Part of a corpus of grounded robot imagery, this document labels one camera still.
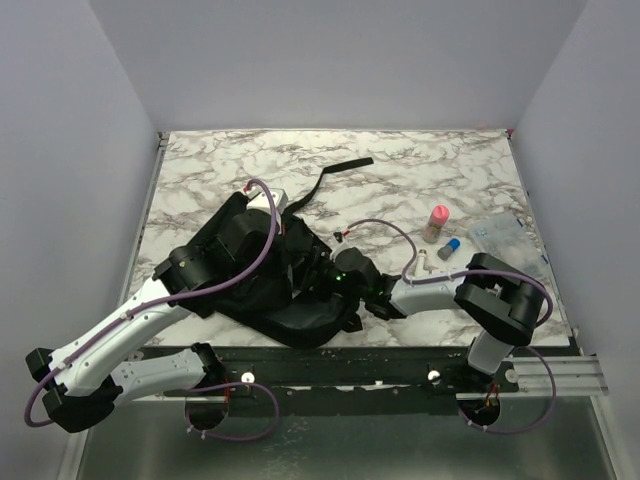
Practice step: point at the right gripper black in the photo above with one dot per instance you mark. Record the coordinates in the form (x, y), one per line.
(320, 263)

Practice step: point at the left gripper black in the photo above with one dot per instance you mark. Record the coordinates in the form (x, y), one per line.
(280, 241)

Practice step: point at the black student backpack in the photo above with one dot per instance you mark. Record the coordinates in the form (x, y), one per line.
(296, 318)

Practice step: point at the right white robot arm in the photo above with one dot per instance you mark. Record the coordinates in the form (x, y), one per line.
(505, 302)

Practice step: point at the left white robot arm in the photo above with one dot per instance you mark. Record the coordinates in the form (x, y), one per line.
(80, 384)

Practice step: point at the white correction pen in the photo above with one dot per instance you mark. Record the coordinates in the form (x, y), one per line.
(420, 267)

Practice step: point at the blue cap grey tube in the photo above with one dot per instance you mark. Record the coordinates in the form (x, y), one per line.
(446, 251)

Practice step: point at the pink cap glue bottle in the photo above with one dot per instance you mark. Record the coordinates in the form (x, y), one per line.
(437, 220)

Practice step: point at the clear plastic pencil case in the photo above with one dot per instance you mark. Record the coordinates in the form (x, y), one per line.
(506, 238)

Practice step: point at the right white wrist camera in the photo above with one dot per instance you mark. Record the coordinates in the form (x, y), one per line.
(339, 242)

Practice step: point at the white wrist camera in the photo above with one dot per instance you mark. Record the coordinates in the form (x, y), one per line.
(339, 242)
(265, 197)

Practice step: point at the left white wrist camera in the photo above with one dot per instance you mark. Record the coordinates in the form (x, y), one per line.
(265, 197)

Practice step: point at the aluminium table edge rail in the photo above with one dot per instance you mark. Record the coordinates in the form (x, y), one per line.
(140, 229)

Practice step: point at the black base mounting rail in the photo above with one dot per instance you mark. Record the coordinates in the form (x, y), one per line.
(350, 381)

